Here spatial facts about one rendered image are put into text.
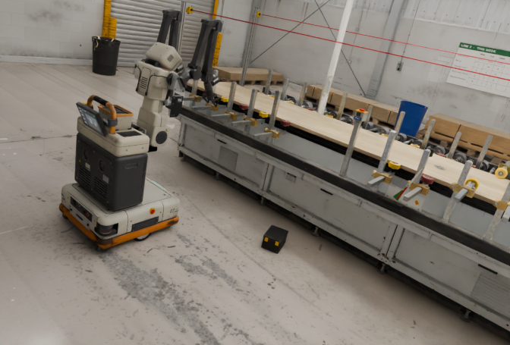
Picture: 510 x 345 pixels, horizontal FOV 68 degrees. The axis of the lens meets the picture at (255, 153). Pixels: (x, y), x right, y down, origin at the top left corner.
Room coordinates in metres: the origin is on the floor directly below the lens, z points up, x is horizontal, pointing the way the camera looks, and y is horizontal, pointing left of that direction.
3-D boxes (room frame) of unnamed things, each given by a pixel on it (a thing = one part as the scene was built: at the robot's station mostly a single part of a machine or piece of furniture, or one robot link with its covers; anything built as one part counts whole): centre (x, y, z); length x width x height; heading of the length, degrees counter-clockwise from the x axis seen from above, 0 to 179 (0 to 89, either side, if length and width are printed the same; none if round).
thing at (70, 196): (2.30, 1.09, 0.23); 0.41 x 0.02 x 0.08; 54
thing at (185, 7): (3.97, 0.95, 1.20); 0.15 x 0.12 x 1.00; 54
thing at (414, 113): (7.99, -3.02, 0.36); 0.59 x 0.57 x 0.73; 144
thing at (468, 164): (2.29, -1.30, 0.89); 0.04 x 0.04 x 0.48; 54
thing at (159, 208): (2.57, 0.92, 0.16); 0.67 x 0.64 x 0.25; 144
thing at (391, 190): (2.44, -1.06, 0.75); 0.26 x 0.01 x 0.10; 54
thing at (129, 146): (2.50, 0.97, 0.59); 0.55 x 0.34 x 0.83; 54
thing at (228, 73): (10.81, 0.64, 0.23); 2.41 x 0.77 x 0.17; 146
